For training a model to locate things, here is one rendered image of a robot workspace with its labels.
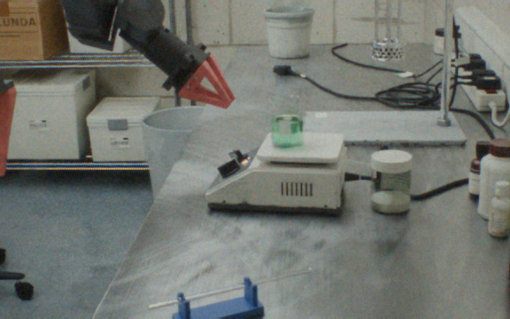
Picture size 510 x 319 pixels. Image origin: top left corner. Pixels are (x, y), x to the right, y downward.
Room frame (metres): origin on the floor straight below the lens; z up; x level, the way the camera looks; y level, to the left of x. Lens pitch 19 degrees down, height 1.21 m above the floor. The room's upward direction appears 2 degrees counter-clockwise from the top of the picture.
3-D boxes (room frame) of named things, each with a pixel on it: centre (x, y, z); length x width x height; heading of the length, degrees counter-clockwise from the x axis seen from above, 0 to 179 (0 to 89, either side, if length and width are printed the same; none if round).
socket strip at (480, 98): (1.82, -0.51, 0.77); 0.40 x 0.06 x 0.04; 175
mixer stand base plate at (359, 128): (1.52, -0.24, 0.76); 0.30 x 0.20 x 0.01; 85
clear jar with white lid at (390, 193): (1.12, -0.20, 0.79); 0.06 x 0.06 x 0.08
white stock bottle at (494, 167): (1.08, -0.35, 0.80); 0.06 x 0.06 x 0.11
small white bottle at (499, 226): (1.02, -0.33, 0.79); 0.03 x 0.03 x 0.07
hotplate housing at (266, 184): (1.17, -0.04, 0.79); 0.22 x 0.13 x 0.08; 79
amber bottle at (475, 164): (1.16, -0.34, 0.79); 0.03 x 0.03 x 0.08
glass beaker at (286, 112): (1.16, -0.05, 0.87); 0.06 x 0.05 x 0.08; 17
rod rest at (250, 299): (0.81, 0.05, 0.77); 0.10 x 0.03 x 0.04; 114
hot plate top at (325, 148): (1.17, -0.07, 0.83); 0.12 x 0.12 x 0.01; 79
